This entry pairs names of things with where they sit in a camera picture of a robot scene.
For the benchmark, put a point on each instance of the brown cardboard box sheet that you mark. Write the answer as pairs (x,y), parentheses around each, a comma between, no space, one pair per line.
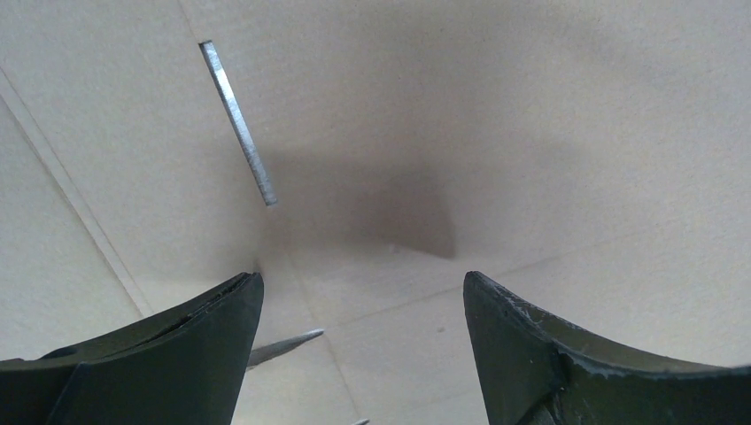
(591,156)

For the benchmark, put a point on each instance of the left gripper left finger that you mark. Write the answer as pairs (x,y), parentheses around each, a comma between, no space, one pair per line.
(185,365)

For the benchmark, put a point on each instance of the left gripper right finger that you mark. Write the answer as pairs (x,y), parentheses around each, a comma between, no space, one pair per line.
(537,368)

